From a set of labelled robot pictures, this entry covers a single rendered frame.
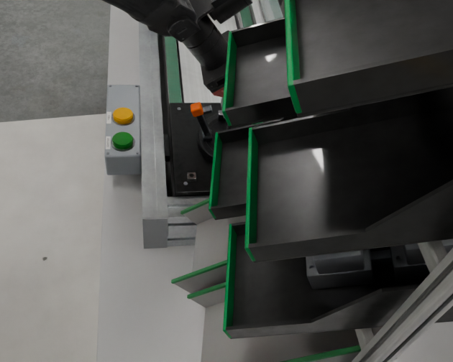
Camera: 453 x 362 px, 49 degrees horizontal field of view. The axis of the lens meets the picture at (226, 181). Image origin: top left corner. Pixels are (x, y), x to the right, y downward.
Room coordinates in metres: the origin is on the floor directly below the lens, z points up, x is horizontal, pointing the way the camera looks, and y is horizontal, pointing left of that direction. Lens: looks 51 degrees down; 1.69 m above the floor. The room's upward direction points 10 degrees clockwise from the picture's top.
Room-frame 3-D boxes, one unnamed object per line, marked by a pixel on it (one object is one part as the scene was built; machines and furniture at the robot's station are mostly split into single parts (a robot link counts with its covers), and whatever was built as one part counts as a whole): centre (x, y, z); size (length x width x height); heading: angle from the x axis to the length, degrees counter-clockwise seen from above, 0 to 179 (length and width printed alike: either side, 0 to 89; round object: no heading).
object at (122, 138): (0.65, 0.21, 0.96); 0.04 x 0.04 x 0.02
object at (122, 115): (0.72, 0.23, 0.96); 0.04 x 0.04 x 0.02
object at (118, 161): (0.72, 0.23, 0.93); 0.21 x 0.07 x 0.06; 15
